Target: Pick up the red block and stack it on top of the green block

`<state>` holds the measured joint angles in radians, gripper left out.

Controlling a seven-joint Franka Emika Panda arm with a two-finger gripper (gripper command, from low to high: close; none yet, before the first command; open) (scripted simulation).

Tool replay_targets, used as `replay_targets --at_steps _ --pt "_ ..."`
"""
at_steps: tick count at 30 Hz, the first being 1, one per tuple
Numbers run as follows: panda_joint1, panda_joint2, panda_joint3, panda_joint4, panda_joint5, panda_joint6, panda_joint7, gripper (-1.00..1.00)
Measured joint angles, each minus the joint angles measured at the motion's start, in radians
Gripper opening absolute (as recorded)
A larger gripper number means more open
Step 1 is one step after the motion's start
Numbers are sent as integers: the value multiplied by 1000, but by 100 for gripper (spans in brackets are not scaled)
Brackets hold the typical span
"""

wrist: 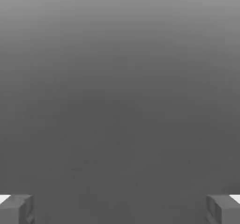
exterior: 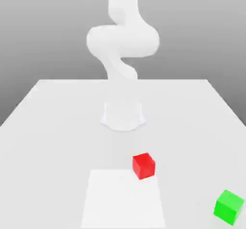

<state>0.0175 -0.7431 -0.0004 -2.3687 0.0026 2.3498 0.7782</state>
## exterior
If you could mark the small green cube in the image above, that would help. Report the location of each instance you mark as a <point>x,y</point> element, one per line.
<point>228,207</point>

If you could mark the small red cube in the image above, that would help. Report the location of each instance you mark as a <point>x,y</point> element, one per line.
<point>144,166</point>

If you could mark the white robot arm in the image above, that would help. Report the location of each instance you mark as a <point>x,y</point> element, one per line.
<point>123,40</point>

